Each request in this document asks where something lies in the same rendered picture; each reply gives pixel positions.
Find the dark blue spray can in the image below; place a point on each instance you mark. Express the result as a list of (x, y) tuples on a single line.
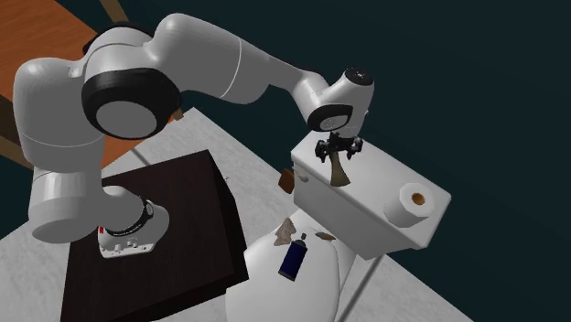
[(293, 259)]

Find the small flat brown piece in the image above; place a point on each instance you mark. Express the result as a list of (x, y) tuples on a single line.
[(325, 236)]

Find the white toilet paper roll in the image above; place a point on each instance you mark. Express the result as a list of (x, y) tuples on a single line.
[(403, 209)]

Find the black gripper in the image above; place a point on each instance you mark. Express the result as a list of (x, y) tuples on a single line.
[(338, 142)]

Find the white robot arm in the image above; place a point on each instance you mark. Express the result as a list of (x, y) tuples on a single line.
[(196, 58)]

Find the dark robot stand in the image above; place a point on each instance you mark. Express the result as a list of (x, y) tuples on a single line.
[(187, 223)]

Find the grey-brown jagged rock-like object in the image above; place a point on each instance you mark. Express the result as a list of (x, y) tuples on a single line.
[(284, 232)]

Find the brown block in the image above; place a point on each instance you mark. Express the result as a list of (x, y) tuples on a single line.
[(286, 181)]

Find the brown cone-shaped object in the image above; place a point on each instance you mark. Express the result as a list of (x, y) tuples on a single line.
[(339, 176)]

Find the orange wooden table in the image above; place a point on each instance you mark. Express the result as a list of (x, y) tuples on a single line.
[(31, 40)]

